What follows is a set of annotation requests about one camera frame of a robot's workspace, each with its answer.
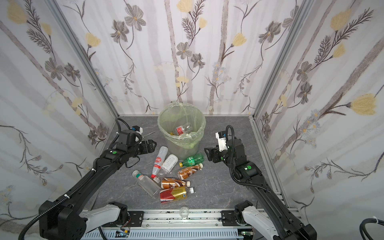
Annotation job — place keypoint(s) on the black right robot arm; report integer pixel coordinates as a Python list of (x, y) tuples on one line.
[(279, 223)]

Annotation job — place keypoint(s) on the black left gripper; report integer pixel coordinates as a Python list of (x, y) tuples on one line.
[(148, 145)]

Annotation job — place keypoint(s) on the white slotted cable duct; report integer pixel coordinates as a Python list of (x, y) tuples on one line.
[(178, 234)]

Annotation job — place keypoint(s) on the red yellow tea bottle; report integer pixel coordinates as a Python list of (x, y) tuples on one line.
[(175, 194)]

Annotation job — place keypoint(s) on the aluminium rail base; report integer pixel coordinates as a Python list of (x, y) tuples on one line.
[(180, 220)]

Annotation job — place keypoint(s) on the green plastic waste bin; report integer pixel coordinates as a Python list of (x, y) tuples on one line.
[(180, 141)]

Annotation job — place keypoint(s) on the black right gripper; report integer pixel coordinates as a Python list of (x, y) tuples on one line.
[(212, 154)]

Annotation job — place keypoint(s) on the brown coffee bottle upper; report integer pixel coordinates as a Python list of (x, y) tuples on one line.
[(185, 173)]

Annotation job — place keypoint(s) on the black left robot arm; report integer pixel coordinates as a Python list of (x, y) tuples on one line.
[(64, 219)]

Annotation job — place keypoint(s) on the green soda bottle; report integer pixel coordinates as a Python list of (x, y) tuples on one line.
[(192, 160)]

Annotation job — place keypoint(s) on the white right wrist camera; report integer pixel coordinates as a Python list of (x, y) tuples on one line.
[(222, 140)]

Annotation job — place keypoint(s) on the small red label bottle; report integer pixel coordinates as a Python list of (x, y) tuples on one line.
[(182, 129)]

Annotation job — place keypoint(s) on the tall white red bottle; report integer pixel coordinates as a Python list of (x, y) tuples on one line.
[(159, 161)]

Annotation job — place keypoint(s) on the green translucent bin liner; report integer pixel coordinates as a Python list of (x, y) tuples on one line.
[(181, 138)]

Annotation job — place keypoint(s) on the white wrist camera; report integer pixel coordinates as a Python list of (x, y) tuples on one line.
[(137, 129), (222, 140)]

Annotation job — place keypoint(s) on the small metal scissors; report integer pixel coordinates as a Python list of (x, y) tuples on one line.
[(144, 136)]

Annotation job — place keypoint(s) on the brown coffee bottle lower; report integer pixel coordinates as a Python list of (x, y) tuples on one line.
[(170, 183)]

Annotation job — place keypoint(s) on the brown coffee bottle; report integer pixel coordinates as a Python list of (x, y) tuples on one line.
[(170, 183), (185, 173)]

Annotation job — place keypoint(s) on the clear square bottle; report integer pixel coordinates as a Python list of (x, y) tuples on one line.
[(147, 183)]

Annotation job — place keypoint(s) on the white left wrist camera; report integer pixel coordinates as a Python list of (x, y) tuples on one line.
[(137, 129)]

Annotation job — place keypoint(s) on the clear glass bulb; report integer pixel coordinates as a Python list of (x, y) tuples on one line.
[(184, 212)]

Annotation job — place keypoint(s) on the white label lying bottle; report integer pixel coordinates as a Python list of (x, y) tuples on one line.
[(169, 163)]

